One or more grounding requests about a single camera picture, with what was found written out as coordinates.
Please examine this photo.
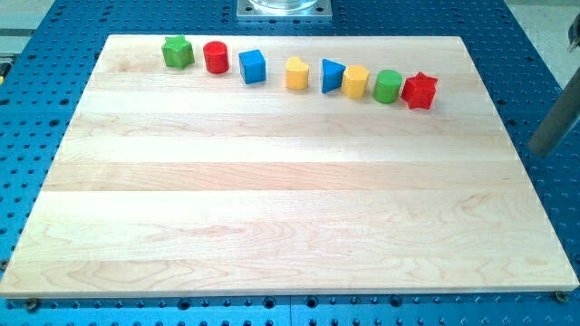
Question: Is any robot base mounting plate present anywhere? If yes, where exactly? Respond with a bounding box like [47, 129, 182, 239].
[236, 0, 333, 21]

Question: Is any blue triangle block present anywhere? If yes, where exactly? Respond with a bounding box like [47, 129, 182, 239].
[321, 58, 346, 93]

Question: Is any yellow hexagon block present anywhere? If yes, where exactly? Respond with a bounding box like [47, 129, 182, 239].
[341, 65, 371, 99]

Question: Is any yellow heart block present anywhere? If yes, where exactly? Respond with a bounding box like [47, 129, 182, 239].
[285, 56, 310, 91]

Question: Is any wooden board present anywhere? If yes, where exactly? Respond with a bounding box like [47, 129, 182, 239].
[1, 34, 578, 299]

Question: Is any blue cube block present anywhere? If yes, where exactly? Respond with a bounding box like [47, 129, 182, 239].
[238, 50, 266, 84]

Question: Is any green cylinder block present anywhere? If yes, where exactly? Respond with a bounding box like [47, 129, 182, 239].
[372, 70, 402, 104]

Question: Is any red cylinder block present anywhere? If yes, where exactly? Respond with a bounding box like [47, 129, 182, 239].
[203, 41, 229, 74]

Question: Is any red star block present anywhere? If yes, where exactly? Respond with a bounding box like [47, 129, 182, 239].
[401, 72, 439, 110]

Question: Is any green star block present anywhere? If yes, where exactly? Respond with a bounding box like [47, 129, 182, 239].
[161, 35, 195, 70]

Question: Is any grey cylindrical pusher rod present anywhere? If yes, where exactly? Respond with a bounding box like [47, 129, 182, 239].
[527, 70, 579, 158]

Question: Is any left board clamp screw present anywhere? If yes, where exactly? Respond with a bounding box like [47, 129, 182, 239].
[23, 298, 40, 312]

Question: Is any board clamp screw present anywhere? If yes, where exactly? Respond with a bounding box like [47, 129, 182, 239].
[23, 298, 40, 312]
[553, 291, 569, 303]

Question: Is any right board clamp screw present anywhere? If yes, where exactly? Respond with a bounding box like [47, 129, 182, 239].
[553, 291, 569, 303]

